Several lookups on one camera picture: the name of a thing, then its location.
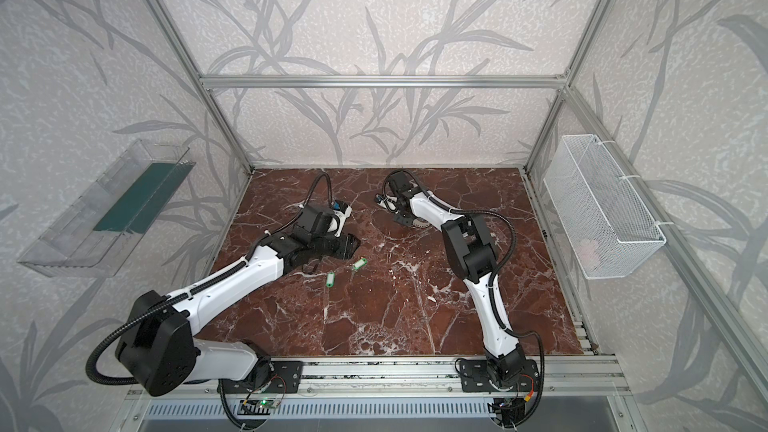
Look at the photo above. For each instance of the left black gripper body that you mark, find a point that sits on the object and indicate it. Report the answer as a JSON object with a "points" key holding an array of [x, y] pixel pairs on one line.
{"points": [[335, 244]]}

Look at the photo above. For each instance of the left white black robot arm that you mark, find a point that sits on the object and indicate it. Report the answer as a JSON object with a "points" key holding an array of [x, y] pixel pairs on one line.
{"points": [[158, 348]]}

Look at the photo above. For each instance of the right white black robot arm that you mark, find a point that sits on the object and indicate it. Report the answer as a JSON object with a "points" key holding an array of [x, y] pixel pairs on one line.
{"points": [[474, 259]]}

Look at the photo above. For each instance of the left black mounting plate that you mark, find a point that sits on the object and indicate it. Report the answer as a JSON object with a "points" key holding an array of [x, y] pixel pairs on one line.
{"points": [[275, 377]]}

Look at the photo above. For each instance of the black mounting plate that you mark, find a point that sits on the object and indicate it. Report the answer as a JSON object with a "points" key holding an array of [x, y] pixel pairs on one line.
{"points": [[275, 377], [474, 376]]}

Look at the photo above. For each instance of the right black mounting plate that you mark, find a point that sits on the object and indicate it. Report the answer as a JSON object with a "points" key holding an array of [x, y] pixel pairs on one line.
{"points": [[474, 376]]}

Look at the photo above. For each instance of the green led circuit board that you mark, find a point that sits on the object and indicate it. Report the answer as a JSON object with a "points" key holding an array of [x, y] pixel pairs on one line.
{"points": [[258, 407]]}

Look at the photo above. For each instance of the pink object in basket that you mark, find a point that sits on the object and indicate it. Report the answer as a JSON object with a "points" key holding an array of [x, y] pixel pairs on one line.
{"points": [[588, 254]]}

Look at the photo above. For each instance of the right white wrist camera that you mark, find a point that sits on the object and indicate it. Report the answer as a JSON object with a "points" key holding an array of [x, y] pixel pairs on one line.
{"points": [[386, 202]]}

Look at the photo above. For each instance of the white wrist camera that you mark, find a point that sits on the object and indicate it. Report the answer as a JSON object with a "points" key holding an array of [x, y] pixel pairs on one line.
{"points": [[386, 202], [341, 212]]}

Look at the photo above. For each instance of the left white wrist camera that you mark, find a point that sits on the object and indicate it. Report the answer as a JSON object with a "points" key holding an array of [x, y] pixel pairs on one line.
{"points": [[341, 212]]}

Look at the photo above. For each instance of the aluminium frame crossbar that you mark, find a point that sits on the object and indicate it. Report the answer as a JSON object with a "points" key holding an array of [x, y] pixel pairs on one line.
{"points": [[382, 81]]}

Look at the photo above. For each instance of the white wire mesh basket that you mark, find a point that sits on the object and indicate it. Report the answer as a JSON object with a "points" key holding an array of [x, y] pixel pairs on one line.
{"points": [[595, 199]]}

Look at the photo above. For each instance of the clear plastic wall tray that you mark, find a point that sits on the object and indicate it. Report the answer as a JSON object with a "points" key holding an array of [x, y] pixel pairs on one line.
{"points": [[95, 235]]}

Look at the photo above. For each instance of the slotted grey cable duct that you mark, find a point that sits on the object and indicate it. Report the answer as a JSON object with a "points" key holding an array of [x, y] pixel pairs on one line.
{"points": [[330, 409]]}

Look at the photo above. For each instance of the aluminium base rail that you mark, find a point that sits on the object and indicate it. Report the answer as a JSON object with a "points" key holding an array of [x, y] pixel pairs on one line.
{"points": [[414, 376]]}

